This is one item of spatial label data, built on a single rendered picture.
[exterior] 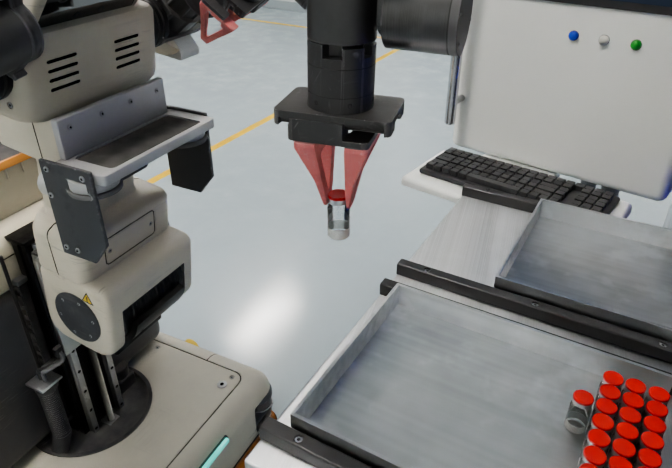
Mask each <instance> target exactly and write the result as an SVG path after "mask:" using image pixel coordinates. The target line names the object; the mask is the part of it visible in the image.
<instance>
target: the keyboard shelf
mask: <svg viewBox="0 0 672 468"><path fill-rule="evenodd" d="M444 151H445V150H443V151H441V152H440V153H438V154H437V155H435V156H434V157H432V158H431V159H429V160H428V161H426V162H424V163H423V164H421V165H420V166H418V167H417V168H415V169H414V170H412V171H411V172H409V173H408V174H406V175H405V176H403V177H402V182H401V184H402V185H404V186H407V187H410V188H413V189H416V190H419V191H422V192H425V193H428V194H431V195H434V196H437V197H440V198H443V199H446V200H449V201H452V202H454V203H457V202H458V200H459V199H460V198H461V197H462V188H463V186H460V185H457V184H454V183H451V182H448V181H444V180H441V179H438V178H435V177H432V176H429V175H426V174H422V173H420V172H419V169H420V168H421V167H423V166H424V165H426V163H427V162H429V161H431V160H432V159H434V158H435V157H436V156H438V155H440V154H442V153H444ZM482 156H485V157H489V158H492V159H496V160H497V161H498V160H499V161H503V162H505V163H510V164H513V166H514V165H517V166H521V167H522V168H523V167H524V168H528V169H530V171H531V170H535V171H538V172H539V173H540V172H542V173H546V174H548V176H549V175H553V176H556V177H557V178H558V177H559V176H560V174H558V173H554V172H551V171H547V170H544V169H540V168H537V167H533V166H529V165H526V164H522V163H519V162H515V161H511V160H508V159H504V158H501V157H497V156H493V155H490V154H486V153H485V154H484V155H482ZM631 210H632V205H631V204H630V203H628V202H625V201H621V200H620V201H619V203H618V204H617V205H616V207H615V208H614V209H613V211H612V212H611V213H610V215H614V216H618V217H622V218H626V219H627V217H628V216H629V214H630V213H631Z"/></svg>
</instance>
